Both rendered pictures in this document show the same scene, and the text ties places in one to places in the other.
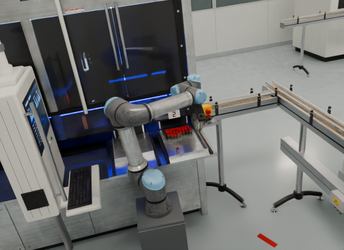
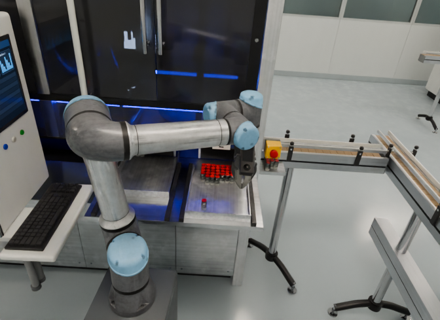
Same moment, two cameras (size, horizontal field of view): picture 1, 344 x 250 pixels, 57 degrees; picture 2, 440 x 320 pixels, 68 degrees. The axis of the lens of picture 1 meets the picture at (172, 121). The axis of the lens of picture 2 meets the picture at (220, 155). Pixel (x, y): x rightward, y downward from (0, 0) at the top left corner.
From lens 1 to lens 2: 77 cm
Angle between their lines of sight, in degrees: 8
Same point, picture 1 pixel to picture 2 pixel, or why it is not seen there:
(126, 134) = (94, 167)
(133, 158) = (105, 207)
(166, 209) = (141, 305)
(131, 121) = (87, 151)
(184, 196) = (213, 256)
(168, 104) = (174, 135)
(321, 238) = not seen: outside the picture
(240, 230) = not seen: outside the picture
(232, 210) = (274, 291)
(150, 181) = (116, 259)
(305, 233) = not seen: outside the picture
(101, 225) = (94, 258)
